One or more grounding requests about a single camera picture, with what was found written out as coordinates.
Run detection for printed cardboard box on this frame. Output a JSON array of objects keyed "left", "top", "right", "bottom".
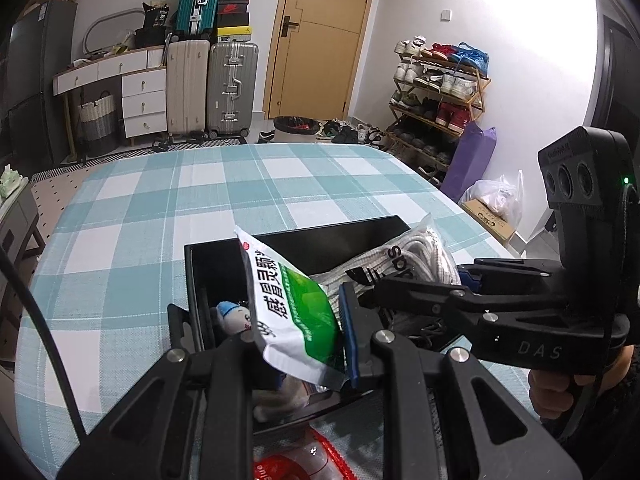
[{"left": 460, "top": 199, "right": 518, "bottom": 248}]

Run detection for woven laundry basket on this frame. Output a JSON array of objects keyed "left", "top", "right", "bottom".
[{"left": 76, "top": 90, "right": 118, "bottom": 158}]

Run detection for beige suitcase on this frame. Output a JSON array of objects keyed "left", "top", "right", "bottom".
[{"left": 165, "top": 37, "right": 211, "bottom": 141}]

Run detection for grey plush toy blue cap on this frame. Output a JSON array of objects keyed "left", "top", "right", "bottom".
[{"left": 209, "top": 301, "right": 311, "bottom": 423}]

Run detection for teal checked tablecloth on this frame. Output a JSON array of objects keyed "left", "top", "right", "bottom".
[{"left": 14, "top": 142, "right": 541, "bottom": 480}]

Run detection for red and white packet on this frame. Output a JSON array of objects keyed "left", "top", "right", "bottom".
[{"left": 252, "top": 427, "right": 356, "bottom": 480}]

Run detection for person's right hand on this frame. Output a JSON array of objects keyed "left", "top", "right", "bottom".
[{"left": 527, "top": 367, "right": 597, "bottom": 424}]

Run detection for white oval hoop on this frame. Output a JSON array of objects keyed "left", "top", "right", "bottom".
[{"left": 81, "top": 7, "right": 146, "bottom": 58}]

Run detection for grey cabinet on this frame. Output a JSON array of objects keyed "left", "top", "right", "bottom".
[{"left": 0, "top": 185, "right": 46, "bottom": 271}]

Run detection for black paper bag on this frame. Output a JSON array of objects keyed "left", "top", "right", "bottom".
[{"left": 142, "top": 2, "right": 171, "bottom": 31}]

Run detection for rows of sneakers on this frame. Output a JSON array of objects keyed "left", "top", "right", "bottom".
[{"left": 392, "top": 35, "right": 491, "bottom": 183}]

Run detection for black cable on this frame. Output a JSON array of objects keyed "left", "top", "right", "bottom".
[{"left": 0, "top": 245, "right": 88, "bottom": 436}]

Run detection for black door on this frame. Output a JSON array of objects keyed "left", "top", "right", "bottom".
[{"left": 590, "top": 14, "right": 640, "bottom": 136}]

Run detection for yellow black shoe box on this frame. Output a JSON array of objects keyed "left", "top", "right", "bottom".
[{"left": 217, "top": 26, "right": 252, "bottom": 44}]

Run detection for wooden door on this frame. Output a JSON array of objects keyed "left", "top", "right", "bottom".
[{"left": 262, "top": 0, "right": 388, "bottom": 122}]

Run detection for bagged white socks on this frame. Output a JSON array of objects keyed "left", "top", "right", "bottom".
[{"left": 310, "top": 212, "right": 463, "bottom": 311}]

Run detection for silver suitcase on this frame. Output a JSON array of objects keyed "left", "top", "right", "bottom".
[{"left": 206, "top": 41, "right": 260, "bottom": 138}]

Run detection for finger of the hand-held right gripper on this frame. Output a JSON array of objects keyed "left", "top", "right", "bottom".
[
  {"left": 457, "top": 258, "right": 568, "bottom": 293},
  {"left": 357, "top": 266, "right": 501, "bottom": 323}
]

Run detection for green and white medicine packet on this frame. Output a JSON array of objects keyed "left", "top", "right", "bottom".
[{"left": 234, "top": 225, "right": 348, "bottom": 391}]

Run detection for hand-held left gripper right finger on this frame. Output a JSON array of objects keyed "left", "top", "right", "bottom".
[{"left": 339, "top": 282, "right": 583, "bottom": 480}]

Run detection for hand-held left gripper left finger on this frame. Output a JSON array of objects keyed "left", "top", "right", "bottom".
[{"left": 57, "top": 335, "right": 263, "bottom": 480}]

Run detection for purple bag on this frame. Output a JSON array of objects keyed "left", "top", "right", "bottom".
[{"left": 440, "top": 121, "right": 497, "bottom": 203}]

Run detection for grey refrigerator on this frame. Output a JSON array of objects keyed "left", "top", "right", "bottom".
[{"left": 0, "top": 0, "right": 78, "bottom": 161}]

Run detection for white plastic bag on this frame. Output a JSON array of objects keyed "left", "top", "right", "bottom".
[{"left": 462, "top": 170, "right": 524, "bottom": 226}]

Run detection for white desk with drawers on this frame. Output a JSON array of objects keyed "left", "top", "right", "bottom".
[{"left": 52, "top": 45, "right": 168, "bottom": 148}]

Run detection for black case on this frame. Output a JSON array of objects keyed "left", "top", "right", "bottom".
[{"left": 134, "top": 27, "right": 168, "bottom": 50}]

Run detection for black cardboard box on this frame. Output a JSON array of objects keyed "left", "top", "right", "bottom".
[{"left": 167, "top": 215, "right": 476, "bottom": 428}]

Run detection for round waste bin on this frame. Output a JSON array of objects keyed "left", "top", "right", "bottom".
[{"left": 273, "top": 116, "right": 318, "bottom": 145}]

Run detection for teal suitcase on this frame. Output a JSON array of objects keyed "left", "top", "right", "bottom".
[{"left": 175, "top": 0, "right": 226, "bottom": 38}]

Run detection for wooden shoe rack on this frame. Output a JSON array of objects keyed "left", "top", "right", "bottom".
[{"left": 387, "top": 55, "right": 493, "bottom": 186}]

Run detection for green tissue pack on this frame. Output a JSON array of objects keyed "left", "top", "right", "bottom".
[{"left": 0, "top": 165, "right": 26, "bottom": 198}]

